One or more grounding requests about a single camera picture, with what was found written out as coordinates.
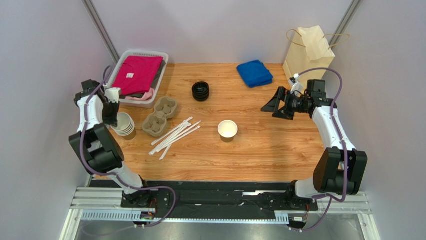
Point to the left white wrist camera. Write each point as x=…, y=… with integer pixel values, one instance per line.
x=113, y=94

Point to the beige paper bag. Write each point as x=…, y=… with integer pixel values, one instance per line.
x=310, y=48

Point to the single brown paper cup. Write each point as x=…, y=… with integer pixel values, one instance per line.
x=227, y=130

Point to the magenta folded cloth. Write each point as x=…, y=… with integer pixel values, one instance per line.
x=137, y=73

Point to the blue folded cloth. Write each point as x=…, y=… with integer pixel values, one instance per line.
x=255, y=74

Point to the aluminium frame rail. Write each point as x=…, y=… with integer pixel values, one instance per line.
x=352, y=219

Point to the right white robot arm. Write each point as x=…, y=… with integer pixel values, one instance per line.
x=341, y=168

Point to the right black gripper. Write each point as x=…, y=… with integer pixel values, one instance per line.
x=286, y=103

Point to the stack of paper cups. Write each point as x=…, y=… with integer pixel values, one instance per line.
x=125, y=126

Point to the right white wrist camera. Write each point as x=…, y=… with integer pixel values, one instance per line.
x=296, y=86

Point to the white wrapped straw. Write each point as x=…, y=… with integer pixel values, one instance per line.
x=165, y=152
x=193, y=125
x=169, y=137
x=171, y=131
x=180, y=136

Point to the stack of black lids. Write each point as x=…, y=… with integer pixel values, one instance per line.
x=200, y=91

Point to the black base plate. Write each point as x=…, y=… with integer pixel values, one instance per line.
x=233, y=200

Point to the cardboard cup carrier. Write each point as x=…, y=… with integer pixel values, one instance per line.
x=164, y=109

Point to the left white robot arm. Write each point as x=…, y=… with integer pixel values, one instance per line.
x=97, y=149

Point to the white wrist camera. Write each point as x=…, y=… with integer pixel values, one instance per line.
x=296, y=86
x=113, y=94

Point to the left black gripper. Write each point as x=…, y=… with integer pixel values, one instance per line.
x=112, y=120

